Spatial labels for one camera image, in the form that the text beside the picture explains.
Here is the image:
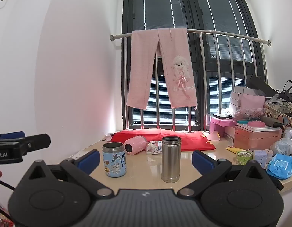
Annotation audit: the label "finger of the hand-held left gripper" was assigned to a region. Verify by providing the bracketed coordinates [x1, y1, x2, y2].
[0, 131, 26, 143]
[18, 134, 51, 157]

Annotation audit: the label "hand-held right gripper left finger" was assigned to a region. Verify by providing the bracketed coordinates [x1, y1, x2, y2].
[29, 149, 114, 198]

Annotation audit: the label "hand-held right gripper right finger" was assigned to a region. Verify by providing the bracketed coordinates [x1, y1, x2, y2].
[179, 150, 265, 198]

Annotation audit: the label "pink cup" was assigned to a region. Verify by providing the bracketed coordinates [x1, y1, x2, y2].
[124, 136, 147, 156]

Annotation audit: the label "blue cartoon print cup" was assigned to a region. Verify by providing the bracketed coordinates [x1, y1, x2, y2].
[103, 142, 127, 177]

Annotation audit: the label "stainless steel cup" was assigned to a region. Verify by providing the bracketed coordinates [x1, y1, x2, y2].
[161, 136, 182, 183]

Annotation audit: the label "red cloth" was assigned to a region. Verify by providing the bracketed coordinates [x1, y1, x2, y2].
[111, 128, 216, 152]

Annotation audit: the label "pink scoop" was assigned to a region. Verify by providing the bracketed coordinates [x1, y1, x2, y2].
[207, 130, 221, 141]

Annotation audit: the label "yellow tube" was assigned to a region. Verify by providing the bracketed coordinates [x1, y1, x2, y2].
[226, 146, 246, 155]

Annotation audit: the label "pink stand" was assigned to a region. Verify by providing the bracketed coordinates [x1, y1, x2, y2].
[210, 117, 238, 138]

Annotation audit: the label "green round tin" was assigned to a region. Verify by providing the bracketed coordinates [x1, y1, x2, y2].
[235, 151, 260, 166]

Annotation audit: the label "small black box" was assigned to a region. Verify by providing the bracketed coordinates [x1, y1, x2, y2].
[213, 113, 232, 120]

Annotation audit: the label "clear plastic wrapper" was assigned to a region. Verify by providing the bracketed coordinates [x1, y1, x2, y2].
[145, 140, 163, 155]

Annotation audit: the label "pink storage box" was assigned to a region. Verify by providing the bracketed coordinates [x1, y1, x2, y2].
[233, 125, 283, 151]

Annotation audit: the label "small white box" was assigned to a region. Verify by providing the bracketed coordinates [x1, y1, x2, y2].
[253, 149, 276, 169]

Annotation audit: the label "pink bowl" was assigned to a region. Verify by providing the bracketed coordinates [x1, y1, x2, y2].
[247, 121, 266, 129]

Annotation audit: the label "flat white box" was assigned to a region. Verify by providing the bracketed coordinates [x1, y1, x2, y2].
[237, 121, 281, 133]

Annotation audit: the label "stack of white boxes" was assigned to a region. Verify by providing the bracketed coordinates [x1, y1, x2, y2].
[230, 86, 255, 110]

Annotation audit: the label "blue wet wipes pack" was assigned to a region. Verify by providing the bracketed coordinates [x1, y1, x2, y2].
[266, 153, 292, 180]

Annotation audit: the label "pink cushion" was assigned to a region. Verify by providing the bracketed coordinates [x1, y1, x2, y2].
[240, 93, 266, 114]

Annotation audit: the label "white plastic bag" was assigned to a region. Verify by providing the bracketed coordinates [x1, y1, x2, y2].
[269, 138, 292, 157]

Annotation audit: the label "floral bag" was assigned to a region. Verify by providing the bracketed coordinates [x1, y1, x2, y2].
[264, 100, 292, 126]

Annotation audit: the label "black carton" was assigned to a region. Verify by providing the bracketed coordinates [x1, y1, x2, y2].
[245, 74, 277, 98]

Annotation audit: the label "black handbag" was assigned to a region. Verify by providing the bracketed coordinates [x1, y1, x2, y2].
[275, 80, 292, 103]

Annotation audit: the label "pink pants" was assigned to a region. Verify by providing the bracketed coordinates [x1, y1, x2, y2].
[126, 28, 198, 110]

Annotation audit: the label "metal window railing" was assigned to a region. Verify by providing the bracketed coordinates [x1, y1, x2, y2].
[110, 29, 272, 133]

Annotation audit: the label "black cable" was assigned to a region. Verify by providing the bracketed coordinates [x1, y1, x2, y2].
[0, 178, 16, 218]

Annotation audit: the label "dark window frame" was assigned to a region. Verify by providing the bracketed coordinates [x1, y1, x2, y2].
[121, 0, 268, 133]

